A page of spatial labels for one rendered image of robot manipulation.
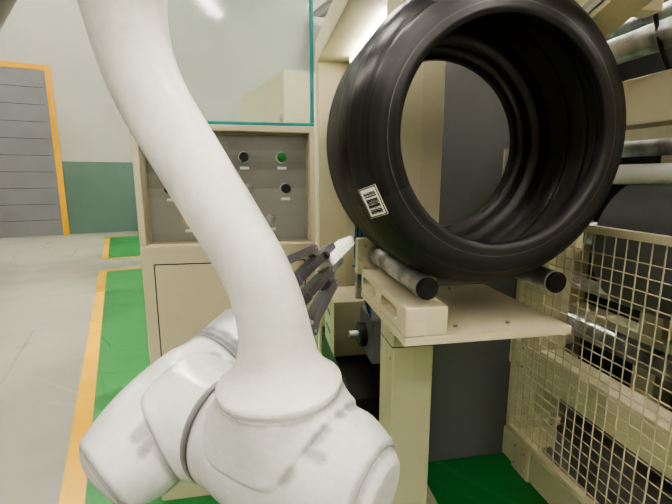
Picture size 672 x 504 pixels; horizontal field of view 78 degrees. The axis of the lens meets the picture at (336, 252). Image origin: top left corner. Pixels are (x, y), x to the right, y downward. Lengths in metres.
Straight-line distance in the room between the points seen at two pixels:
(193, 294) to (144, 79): 1.08
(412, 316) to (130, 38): 0.64
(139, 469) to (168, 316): 1.05
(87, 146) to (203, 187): 9.26
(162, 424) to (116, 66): 0.30
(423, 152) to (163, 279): 0.88
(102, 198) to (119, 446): 9.20
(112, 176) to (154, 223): 8.13
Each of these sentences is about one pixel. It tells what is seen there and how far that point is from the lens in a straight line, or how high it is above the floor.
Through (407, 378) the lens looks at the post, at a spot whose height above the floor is 0.52.
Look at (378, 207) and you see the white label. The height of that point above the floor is 1.06.
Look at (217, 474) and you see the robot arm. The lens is 0.37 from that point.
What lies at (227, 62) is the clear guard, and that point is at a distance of 1.42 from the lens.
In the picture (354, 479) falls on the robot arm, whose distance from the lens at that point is 0.32.
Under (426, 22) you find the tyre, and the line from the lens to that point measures 0.82.
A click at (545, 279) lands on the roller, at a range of 0.96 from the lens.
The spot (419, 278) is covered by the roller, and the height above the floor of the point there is 0.92.
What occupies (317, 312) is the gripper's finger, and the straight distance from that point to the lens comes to 0.59.
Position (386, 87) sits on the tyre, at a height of 1.26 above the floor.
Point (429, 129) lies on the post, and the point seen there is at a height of 1.24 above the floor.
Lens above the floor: 1.11
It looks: 10 degrees down
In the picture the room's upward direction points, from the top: straight up
